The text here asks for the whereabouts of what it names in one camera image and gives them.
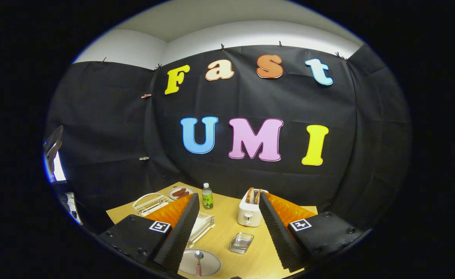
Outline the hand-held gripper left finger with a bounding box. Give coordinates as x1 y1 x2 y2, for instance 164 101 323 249
97 193 201 274

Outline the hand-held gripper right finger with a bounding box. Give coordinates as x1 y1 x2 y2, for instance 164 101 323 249
259 193 365 272

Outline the metal wire basket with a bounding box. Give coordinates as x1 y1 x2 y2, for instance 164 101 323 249
229 232 255 255

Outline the white wire dish rack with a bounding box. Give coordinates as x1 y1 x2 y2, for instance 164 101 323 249
133 193 215 248

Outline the white round plate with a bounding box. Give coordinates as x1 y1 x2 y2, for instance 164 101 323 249
178 248 222 277

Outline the small plate with sausages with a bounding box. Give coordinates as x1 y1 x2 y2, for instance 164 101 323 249
168 186 195 200

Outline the cream toaster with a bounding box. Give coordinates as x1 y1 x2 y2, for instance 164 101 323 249
238 188 269 227

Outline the green label drink bottle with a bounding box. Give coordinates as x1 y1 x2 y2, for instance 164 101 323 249
202 183 214 210

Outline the white device with cable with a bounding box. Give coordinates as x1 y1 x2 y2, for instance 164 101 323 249
59 192 84 225

